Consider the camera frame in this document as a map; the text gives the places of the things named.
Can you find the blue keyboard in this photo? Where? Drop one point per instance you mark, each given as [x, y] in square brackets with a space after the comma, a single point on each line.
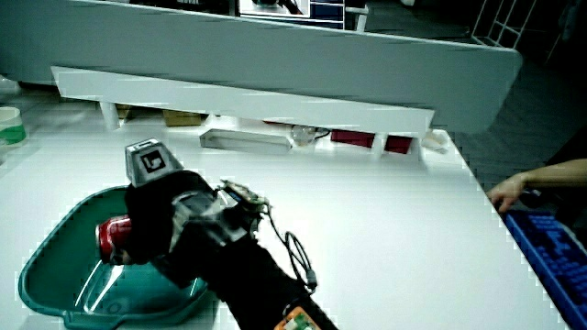
[552, 256]

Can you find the person's right forearm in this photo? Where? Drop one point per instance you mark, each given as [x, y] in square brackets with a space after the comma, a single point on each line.
[257, 284]

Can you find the orange circuit board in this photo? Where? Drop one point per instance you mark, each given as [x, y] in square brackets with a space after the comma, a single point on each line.
[297, 322]

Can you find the clear rectangular tray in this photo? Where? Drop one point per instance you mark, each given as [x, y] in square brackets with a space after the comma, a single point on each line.
[245, 141]

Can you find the green plastic plate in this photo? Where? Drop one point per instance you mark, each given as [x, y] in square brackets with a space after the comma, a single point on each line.
[69, 275]

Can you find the white crumpled object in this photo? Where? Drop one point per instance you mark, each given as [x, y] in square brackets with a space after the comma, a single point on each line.
[435, 142]

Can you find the white desk shelf riser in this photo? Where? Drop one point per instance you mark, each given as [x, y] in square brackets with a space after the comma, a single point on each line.
[238, 103]

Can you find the another person's forearm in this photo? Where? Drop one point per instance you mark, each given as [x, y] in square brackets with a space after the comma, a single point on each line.
[557, 174]

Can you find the grey desk partition panel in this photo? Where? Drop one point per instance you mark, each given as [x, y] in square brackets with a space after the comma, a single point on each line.
[275, 55]

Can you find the red cola can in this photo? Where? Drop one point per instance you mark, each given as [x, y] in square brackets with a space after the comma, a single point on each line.
[112, 234]

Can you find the clear plastic wrapper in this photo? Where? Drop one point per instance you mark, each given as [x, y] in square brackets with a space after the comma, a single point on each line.
[303, 134]

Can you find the dark red box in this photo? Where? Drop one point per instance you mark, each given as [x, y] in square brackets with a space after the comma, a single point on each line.
[352, 138]
[398, 144]

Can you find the person's right hand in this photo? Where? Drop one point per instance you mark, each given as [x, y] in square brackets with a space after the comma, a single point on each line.
[151, 220]

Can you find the brown cardboard box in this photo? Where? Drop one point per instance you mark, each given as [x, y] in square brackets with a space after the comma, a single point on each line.
[182, 118]

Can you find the monitor with white screen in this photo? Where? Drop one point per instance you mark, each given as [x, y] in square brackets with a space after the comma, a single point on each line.
[275, 7]

